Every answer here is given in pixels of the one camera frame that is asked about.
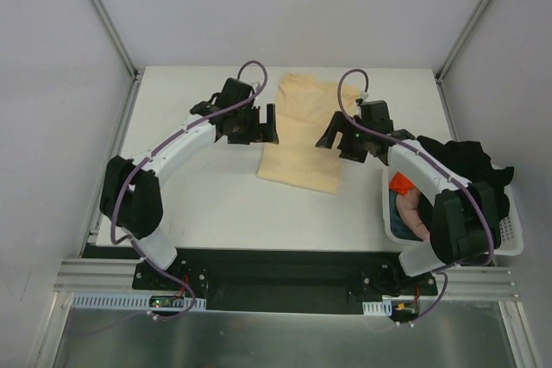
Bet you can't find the cream yellow t shirt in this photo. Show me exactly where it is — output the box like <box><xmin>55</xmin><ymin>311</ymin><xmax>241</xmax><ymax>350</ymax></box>
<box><xmin>257</xmin><ymin>73</ymin><xmax>342</xmax><ymax>195</ymax></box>

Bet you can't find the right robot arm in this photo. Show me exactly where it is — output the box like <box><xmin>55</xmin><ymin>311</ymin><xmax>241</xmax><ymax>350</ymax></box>
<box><xmin>316</xmin><ymin>100</ymin><xmax>511</xmax><ymax>295</ymax></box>

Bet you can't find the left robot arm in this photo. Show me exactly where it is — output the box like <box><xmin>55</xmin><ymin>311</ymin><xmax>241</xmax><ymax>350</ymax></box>
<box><xmin>100</xmin><ymin>78</ymin><xmax>279</xmax><ymax>290</ymax></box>

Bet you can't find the orange t shirt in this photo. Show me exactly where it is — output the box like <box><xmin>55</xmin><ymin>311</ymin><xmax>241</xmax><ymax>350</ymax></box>
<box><xmin>389</xmin><ymin>172</ymin><xmax>416</xmax><ymax>196</ymax></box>

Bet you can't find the pink garment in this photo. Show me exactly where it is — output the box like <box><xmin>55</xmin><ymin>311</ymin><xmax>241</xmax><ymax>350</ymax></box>
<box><xmin>396</xmin><ymin>188</ymin><xmax>430</xmax><ymax>241</ymax></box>

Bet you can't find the blue garment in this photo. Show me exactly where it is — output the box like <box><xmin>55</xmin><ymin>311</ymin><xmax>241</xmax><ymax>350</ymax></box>
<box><xmin>389</xmin><ymin>191</ymin><xmax>420</xmax><ymax>241</ymax></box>

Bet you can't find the black t shirt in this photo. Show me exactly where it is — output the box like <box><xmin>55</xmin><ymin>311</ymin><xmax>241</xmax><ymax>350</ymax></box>
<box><xmin>417</xmin><ymin>135</ymin><xmax>515</xmax><ymax>231</ymax></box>

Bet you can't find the white laundry basket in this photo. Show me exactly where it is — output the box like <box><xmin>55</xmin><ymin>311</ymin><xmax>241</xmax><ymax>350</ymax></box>
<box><xmin>381</xmin><ymin>166</ymin><xmax>524</xmax><ymax>256</ymax></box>

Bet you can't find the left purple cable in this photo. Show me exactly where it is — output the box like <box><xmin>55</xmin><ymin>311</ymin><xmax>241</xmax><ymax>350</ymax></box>
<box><xmin>110</xmin><ymin>60</ymin><xmax>268</xmax><ymax>321</ymax></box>

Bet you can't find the purple cable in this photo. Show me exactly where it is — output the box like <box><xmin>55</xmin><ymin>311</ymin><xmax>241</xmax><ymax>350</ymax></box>
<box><xmin>336</xmin><ymin>68</ymin><xmax>495</xmax><ymax>330</ymax></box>
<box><xmin>110</xmin><ymin>60</ymin><xmax>268</xmax><ymax>321</ymax></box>

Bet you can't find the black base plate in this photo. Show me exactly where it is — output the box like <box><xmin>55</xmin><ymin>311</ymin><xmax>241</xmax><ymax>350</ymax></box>
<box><xmin>132</xmin><ymin>248</ymin><xmax>440</xmax><ymax>315</ymax></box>

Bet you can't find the right white cable duct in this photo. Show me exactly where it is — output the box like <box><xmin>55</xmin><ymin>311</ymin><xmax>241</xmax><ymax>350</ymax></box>
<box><xmin>362</xmin><ymin>300</ymin><xmax>392</xmax><ymax>317</ymax></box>

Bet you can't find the white cable duct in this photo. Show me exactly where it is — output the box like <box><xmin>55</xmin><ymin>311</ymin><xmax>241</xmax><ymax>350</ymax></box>
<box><xmin>72</xmin><ymin>293</ymin><xmax>206</xmax><ymax>312</ymax></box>
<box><xmin>362</xmin><ymin>300</ymin><xmax>392</xmax><ymax>317</ymax></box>

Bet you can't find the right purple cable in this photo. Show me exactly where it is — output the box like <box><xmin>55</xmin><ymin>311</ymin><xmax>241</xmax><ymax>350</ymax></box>
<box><xmin>336</xmin><ymin>68</ymin><xmax>495</xmax><ymax>330</ymax></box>

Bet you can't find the left aluminium frame post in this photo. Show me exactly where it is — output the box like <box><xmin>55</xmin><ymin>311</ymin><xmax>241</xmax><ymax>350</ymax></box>
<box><xmin>88</xmin><ymin>0</ymin><xmax>141</xmax><ymax>80</ymax></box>

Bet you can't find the aluminium frame post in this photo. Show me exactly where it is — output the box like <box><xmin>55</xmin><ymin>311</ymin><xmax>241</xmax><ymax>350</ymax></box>
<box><xmin>88</xmin><ymin>0</ymin><xmax>141</xmax><ymax>80</ymax></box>
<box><xmin>435</xmin><ymin>0</ymin><xmax>493</xmax><ymax>85</ymax></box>

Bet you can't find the right aluminium frame post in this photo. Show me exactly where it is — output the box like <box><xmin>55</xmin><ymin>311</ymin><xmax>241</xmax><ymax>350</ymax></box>
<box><xmin>435</xmin><ymin>0</ymin><xmax>493</xmax><ymax>85</ymax></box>

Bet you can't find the left white cable duct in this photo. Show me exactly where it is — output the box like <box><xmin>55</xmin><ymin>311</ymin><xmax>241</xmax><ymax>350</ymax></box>
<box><xmin>72</xmin><ymin>293</ymin><xmax>206</xmax><ymax>312</ymax></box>

